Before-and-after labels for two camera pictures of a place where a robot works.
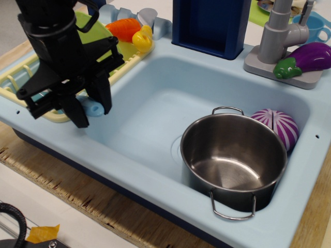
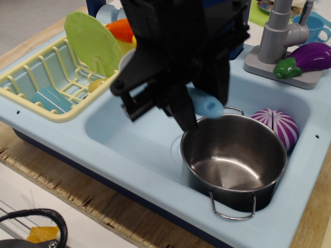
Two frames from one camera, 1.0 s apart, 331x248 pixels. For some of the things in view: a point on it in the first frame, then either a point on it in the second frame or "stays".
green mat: x=257 y=15 stays
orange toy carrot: x=124 y=29 stays
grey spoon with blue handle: x=92 y=108 to x=205 y=106
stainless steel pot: x=238 y=159 stays
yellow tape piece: x=40 y=234 stays
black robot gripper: x=69 y=66 to x=175 y=38
